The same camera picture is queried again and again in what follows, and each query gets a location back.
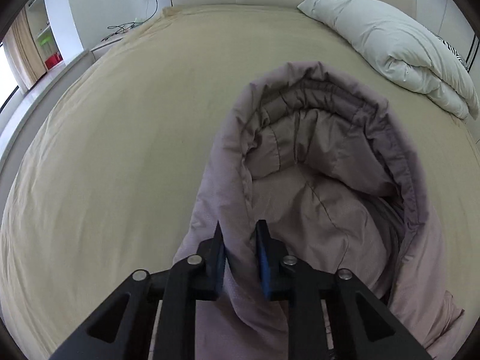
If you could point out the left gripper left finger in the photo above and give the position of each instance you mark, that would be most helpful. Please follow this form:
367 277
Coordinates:
198 277

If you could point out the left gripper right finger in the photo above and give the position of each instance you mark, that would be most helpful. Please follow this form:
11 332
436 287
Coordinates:
287 279

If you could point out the mauve quilted hooded coat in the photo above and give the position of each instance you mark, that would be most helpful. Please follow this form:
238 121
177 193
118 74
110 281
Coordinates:
324 161

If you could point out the beige bed sheet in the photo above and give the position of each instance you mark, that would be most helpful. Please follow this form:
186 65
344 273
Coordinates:
108 184

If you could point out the white bedside table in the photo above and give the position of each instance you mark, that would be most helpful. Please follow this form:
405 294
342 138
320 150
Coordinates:
105 45

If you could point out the white folded duvet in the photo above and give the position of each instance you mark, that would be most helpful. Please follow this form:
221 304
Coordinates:
401 49

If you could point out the red storage box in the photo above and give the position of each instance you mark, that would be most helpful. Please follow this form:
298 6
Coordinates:
53 60

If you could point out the zebra print pillow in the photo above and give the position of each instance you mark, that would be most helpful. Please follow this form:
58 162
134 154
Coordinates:
454 51

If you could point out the beige window curtain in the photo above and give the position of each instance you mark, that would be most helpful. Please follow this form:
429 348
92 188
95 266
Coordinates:
22 54

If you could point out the white wall shelf unit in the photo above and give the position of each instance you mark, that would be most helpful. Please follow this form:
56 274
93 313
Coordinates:
39 23

